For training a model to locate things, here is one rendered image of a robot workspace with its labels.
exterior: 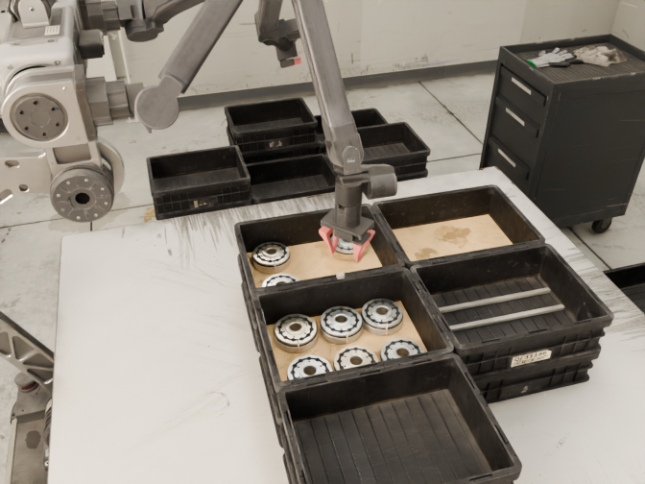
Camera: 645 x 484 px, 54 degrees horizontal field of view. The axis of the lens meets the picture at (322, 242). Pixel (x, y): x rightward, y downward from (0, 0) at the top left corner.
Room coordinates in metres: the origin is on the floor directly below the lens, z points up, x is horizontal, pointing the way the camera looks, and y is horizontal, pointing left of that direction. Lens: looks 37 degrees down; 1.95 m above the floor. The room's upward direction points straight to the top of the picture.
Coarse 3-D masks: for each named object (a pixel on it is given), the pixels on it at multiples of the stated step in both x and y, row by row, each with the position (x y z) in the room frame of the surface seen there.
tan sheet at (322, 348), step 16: (400, 304) 1.20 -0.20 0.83; (320, 320) 1.14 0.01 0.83; (272, 336) 1.09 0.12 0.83; (320, 336) 1.09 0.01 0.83; (368, 336) 1.09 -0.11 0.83; (384, 336) 1.09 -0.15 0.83; (400, 336) 1.09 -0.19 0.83; (416, 336) 1.09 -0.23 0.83; (288, 352) 1.03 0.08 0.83; (304, 352) 1.03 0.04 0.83; (320, 352) 1.03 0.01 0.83; (336, 352) 1.03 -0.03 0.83
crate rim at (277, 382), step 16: (384, 272) 1.21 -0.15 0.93; (400, 272) 1.22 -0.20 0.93; (288, 288) 1.15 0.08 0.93; (304, 288) 1.15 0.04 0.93; (416, 288) 1.17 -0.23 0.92; (256, 304) 1.09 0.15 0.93; (432, 320) 1.04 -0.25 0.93; (272, 352) 0.94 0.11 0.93; (432, 352) 0.94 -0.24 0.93; (448, 352) 0.94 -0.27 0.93; (272, 368) 0.90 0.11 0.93; (352, 368) 0.90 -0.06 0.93; (368, 368) 0.90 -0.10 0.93; (288, 384) 0.85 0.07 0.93
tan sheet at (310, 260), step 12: (252, 252) 1.42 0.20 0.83; (300, 252) 1.42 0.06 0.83; (312, 252) 1.42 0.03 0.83; (324, 252) 1.42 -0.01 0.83; (372, 252) 1.42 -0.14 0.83; (252, 264) 1.36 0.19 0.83; (300, 264) 1.36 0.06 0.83; (312, 264) 1.36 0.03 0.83; (324, 264) 1.36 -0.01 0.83; (336, 264) 1.36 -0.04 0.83; (348, 264) 1.36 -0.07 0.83; (360, 264) 1.36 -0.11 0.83; (372, 264) 1.36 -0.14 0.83; (252, 276) 1.31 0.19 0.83; (264, 276) 1.31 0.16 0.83; (300, 276) 1.31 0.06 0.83; (312, 276) 1.31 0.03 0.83; (324, 276) 1.31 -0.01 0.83
